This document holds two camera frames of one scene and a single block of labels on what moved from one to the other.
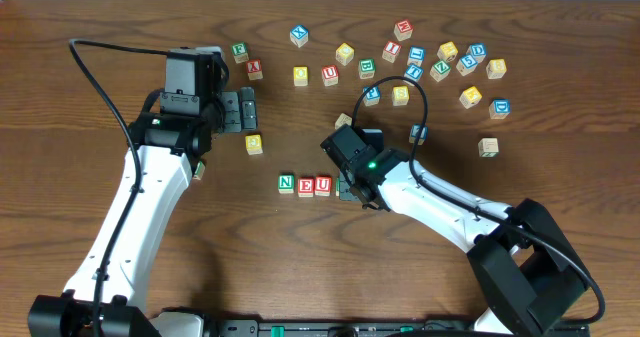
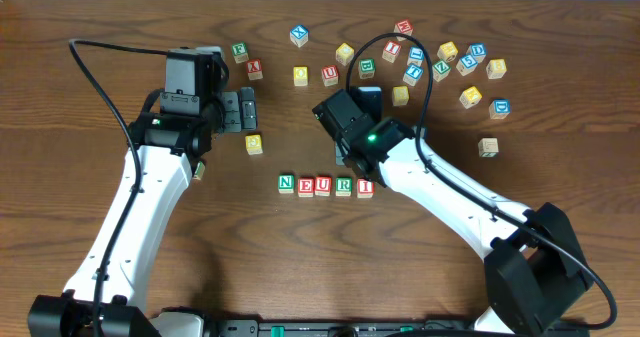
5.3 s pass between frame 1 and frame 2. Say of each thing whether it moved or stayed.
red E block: stayed
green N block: stayed
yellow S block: stayed
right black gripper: moved
